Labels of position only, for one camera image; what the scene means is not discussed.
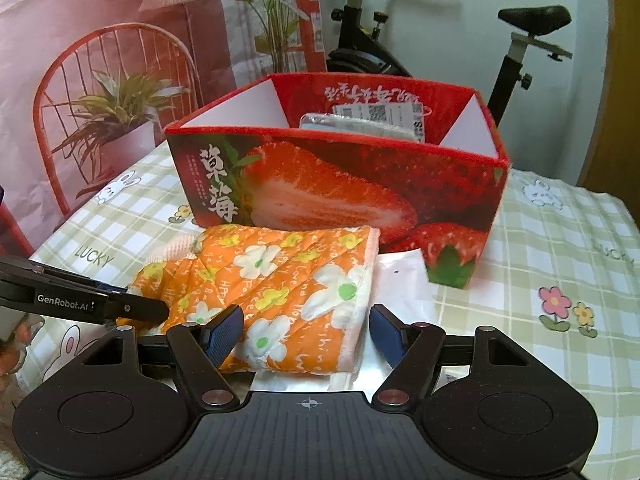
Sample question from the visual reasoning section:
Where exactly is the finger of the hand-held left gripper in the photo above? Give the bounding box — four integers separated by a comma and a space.
95, 282, 171, 325

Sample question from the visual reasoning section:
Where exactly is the white fluffy rug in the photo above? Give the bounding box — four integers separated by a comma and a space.
0, 437, 32, 480

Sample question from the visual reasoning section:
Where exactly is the red strawberry-print cardboard box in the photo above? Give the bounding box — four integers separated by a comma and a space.
165, 72, 511, 291

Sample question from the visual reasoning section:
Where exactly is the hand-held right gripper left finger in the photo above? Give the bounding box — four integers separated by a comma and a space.
45, 304, 246, 412

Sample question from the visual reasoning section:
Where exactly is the orange floral quilted cloth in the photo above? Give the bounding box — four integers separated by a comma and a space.
127, 224, 382, 376

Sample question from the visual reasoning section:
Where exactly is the wooden door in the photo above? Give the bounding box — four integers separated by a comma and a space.
575, 0, 640, 201

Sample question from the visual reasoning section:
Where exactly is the checked rabbit-print bedsheet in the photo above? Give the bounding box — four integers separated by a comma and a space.
0, 142, 640, 411

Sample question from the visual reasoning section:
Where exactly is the black exercise bike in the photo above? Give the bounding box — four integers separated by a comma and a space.
312, 0, 573, 121

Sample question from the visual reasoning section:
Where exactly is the person's left hand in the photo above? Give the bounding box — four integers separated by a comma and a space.
0, 319, 34, 377

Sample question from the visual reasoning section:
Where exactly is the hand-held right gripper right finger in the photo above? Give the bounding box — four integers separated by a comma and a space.
369, 304, 566, 411

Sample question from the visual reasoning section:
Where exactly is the printed red backdrop cloth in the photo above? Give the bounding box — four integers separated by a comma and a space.
0, 0, 328, 261

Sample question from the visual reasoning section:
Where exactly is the clear plastic packet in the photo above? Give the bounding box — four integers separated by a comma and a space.
299, 111, 418, 145

